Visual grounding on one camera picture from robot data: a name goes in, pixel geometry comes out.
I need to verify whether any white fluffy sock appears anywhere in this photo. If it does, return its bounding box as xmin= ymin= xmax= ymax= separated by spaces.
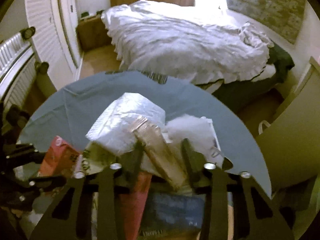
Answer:
xmin=164 ymin=114 xmax=212 ymax=154

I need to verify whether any red snack box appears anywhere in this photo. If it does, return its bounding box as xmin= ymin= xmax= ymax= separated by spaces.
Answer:
xmin=38 ymin=136 xmax=81 ymax=178

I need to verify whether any white bedside cabinet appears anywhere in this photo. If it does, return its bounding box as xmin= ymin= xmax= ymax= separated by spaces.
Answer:
xmin=256 ymin=57 xmax=319 ymax=191

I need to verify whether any blue printed packet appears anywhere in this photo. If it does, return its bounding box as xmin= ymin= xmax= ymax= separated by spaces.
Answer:
xmin=139 ymin=191 xmax=205 ymax=239

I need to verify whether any white purple box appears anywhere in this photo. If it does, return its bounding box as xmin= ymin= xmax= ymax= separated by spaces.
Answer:
xmin=200 ymin=116 xmax=225 ymax=168

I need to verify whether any grey blue table cloth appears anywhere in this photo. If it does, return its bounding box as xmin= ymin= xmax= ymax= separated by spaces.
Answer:
xmin=19 ymin=72 xmax=271 ymax=194

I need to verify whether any white crumpled plastic bag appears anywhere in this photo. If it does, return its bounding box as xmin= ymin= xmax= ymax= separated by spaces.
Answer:
xmin=86 ymin=92 xmax=165 ymax=156

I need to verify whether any white radiator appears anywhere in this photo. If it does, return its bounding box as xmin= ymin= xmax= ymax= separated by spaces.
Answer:
xmin=1 ymin=33 xmax=36 ymax=113

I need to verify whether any dark green blanket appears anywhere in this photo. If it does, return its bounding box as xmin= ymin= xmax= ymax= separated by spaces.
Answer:
xmin=267 ymin=42 xmax=295 ymax=83

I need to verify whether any brown wooden nightstand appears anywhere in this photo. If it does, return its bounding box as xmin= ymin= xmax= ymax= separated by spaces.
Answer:
xmin=76 ymin=15 xmax=111 ymax=51

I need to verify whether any white rumpled duvet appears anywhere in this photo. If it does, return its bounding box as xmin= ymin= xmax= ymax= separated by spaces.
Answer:
xmin=101 ymin=0 xmax=276 ymax=85

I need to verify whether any patterned grey window curtain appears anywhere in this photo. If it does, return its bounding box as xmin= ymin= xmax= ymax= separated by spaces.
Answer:
xmin=226 ymin=0 xmax=306 ymax=44

